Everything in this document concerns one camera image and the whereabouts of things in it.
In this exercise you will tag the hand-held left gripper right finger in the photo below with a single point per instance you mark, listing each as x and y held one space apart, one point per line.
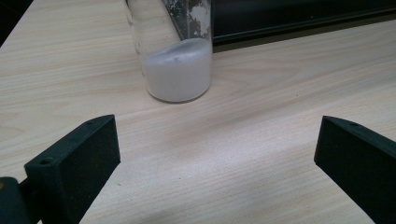
358 161

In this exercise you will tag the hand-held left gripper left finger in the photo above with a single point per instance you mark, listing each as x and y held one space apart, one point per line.
74 168

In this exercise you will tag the glass jar with white powder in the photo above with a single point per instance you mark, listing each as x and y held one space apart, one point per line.
177 74

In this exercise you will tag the black two-tier metal rack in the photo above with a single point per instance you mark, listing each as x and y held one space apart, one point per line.
280 18

